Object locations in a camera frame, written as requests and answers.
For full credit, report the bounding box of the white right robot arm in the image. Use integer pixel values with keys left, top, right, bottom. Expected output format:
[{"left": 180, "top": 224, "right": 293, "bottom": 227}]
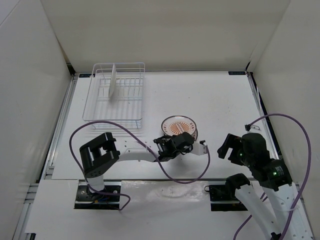
[{"left": 217, "top": 133, "right": 312, "bottom": 240}]

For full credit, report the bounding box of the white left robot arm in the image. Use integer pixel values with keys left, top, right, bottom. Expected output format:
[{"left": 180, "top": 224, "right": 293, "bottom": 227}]
[{"left": 79, "top": 132, "right": 195, "bottom": 200}]

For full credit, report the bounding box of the white plate orange sun pattern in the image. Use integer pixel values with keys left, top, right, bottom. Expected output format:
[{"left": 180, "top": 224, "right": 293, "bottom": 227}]
[{"left": 192, "top": 129, "right": 199, "bottom": 141}]

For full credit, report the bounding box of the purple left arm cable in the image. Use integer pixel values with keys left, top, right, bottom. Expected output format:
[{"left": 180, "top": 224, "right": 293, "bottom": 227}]
[{"left": 69, "top": 120, "right": 211, "bottom": 211}]

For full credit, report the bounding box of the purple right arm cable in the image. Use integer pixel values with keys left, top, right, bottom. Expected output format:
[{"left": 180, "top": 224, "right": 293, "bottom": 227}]
[{"left": 232, "top": 113, "right": 312, "bottom": 240}]

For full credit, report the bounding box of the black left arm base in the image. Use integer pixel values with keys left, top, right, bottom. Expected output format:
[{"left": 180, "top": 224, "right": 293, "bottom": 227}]
[{"left": 74, "top": 183, "right": 120, "bottom": 210}]

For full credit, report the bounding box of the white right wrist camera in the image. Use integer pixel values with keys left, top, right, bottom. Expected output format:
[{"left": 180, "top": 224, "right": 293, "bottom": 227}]
[{"left": 244, "top": 124, "right": 261, "bottom": 132}]

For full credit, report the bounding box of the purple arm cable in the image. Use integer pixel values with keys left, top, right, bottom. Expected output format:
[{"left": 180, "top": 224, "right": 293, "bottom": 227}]
[
  {"left": 69, "top": 120, "right": 211, "bottom": 211},
  {"left": 232, "top": 113, "right": 312, "bottom": 240}
]

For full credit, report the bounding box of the white wire dish rack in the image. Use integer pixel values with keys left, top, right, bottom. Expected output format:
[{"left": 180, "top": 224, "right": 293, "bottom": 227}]
[{"left": 82, "top": 62, "right": 145, "bottom": 130}]

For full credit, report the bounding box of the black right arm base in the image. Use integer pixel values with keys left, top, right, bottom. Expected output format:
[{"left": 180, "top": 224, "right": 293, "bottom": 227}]
[{"left": 204, "top": 184, "right": 247, "bottom": 212}]

